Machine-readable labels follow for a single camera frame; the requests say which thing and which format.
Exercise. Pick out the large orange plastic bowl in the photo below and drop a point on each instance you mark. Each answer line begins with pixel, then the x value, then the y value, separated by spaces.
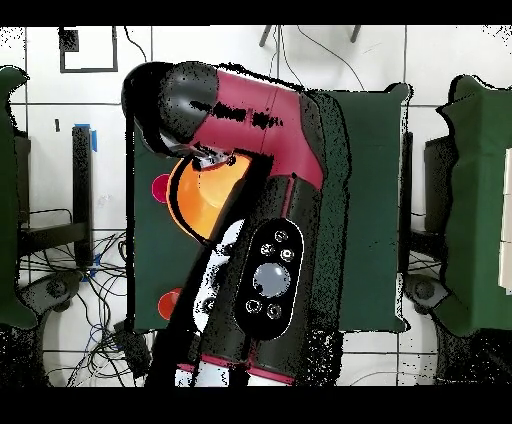
pixel 200 200

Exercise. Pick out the crimson plastic cup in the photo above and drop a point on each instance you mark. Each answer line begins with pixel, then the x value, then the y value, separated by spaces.
pixel 160 188

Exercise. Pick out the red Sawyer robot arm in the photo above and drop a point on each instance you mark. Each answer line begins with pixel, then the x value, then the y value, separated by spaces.
pixel 260 120

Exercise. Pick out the orange plastic cup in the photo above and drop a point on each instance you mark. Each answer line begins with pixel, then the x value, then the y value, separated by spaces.
pixel 168 306

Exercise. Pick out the dark green tablecloth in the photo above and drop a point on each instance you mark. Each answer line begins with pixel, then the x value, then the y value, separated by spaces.
pixel 372 200

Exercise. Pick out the black chair base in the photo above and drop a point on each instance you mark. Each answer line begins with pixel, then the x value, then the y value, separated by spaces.
pixel 56 288
pixel 424 292

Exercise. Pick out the green cloth side table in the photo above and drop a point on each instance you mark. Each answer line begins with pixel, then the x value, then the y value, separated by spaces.
pixel 8 200
pixel 476 200

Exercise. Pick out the camera tripod legs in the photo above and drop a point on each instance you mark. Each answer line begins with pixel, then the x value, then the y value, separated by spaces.
pixel 265 36

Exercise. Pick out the black metal frame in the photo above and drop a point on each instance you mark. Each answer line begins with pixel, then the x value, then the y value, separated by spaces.
pixel 82 192

